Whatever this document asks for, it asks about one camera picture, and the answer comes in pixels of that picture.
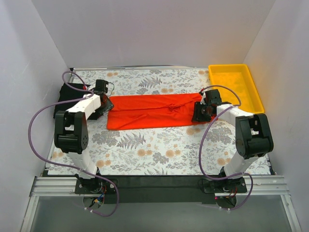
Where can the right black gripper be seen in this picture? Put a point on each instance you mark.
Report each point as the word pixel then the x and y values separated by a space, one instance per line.
pixel 198 112

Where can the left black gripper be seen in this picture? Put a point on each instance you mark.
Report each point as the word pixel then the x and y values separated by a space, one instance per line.
pixel 107 106

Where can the orange t-shirt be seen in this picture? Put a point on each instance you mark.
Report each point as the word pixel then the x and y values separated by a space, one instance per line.
pixel 152 111

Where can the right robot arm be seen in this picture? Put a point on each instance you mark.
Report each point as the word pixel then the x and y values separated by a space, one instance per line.
pixel 253 140

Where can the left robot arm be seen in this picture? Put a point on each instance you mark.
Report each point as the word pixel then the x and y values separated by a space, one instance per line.
pixel 71 133

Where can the floral patterned table mat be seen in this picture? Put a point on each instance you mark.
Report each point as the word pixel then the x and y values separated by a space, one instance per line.
pixel 171 151

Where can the folded black t-shirt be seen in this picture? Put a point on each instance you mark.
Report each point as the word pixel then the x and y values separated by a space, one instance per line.
pixel 66 94

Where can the yellow plastic bin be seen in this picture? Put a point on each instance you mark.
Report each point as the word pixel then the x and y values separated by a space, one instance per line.
pixel 235 80

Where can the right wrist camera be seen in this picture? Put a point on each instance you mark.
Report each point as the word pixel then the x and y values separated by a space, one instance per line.
pixel 203 97

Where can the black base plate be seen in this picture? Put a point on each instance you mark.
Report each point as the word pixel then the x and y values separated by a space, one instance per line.
pixel 161 188

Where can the aluminium frame rail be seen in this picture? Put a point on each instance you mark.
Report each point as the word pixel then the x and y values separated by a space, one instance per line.
pixel 258 185

